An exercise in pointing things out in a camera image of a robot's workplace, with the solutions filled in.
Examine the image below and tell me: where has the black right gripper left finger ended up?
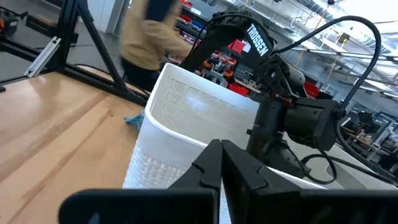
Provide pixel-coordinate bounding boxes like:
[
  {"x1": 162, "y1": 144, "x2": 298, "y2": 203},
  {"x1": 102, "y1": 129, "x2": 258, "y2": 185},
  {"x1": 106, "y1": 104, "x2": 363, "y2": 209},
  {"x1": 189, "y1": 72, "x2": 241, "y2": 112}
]
[{"x1": 58, "y1": 139, "x2": 223, "y2": 224}]

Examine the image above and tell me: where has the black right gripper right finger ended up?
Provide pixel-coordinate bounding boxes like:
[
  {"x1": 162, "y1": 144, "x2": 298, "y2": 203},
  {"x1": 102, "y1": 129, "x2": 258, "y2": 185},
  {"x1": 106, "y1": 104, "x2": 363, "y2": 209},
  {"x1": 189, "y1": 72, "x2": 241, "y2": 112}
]
[{"x1": 221, "y1": 139, "x2": 398, "y2": 224}]

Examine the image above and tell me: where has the white perforated plastic basket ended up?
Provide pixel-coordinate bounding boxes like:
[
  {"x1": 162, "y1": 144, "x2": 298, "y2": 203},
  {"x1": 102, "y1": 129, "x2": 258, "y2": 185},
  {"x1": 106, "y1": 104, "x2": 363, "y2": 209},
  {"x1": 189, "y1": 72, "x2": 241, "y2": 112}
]
[{"x1": 123, "y1": 63, "x2": 327, "y2": 224}]

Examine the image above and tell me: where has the teal patterned cloth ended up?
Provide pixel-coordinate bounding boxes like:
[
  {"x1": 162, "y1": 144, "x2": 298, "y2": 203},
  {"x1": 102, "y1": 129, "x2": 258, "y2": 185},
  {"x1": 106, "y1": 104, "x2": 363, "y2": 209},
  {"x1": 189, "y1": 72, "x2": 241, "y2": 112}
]
[{"x1": 123, "y1": 110, "x2": 146, "y2": 129}]

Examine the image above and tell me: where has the shelf with red bins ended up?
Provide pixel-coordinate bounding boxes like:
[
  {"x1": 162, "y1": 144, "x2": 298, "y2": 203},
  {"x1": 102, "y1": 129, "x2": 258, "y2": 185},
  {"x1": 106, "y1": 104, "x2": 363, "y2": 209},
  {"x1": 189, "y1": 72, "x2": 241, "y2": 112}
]
[{"x1": 174, "y1": 0, "x2": 321, "y2": 99}]

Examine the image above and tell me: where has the person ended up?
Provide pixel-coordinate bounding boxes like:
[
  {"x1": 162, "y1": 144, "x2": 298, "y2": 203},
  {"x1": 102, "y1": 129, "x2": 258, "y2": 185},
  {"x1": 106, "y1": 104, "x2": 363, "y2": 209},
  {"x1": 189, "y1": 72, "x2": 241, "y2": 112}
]
[{"x1": 119, "y1": 0, "x2": 193, "y2": 93}]

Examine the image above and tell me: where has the black orange device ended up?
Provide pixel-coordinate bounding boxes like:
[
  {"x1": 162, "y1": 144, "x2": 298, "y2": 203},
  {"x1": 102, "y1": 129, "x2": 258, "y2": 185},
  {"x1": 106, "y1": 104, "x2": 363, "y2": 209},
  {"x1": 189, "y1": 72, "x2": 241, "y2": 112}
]
[{"x1": 0, "y1": 9, "x2": 19, "y2": 37}]

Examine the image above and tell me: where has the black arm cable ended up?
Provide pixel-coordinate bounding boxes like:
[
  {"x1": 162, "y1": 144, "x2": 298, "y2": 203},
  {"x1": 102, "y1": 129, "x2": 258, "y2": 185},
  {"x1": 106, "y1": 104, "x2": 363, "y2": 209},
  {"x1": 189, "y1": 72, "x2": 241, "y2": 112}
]
[{"x1": 273, "y1": 15, "x2": 398, "y2": 187}]

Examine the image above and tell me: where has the silver aluminium bracket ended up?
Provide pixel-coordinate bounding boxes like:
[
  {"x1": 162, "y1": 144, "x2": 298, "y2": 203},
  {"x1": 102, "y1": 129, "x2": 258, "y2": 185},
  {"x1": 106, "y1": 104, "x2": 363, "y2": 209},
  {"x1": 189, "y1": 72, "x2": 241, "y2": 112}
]
[{"x1": 24, "y1": 36, "x2": 62, "y2": 78}]

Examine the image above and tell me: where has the black metal table frame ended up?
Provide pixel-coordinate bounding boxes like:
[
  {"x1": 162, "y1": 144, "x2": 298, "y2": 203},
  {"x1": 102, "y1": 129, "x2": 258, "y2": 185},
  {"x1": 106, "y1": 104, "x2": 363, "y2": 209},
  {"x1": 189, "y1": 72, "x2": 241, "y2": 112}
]
[{"x1": 0, "y1": 0, "x2": 149, "y2": 106}]

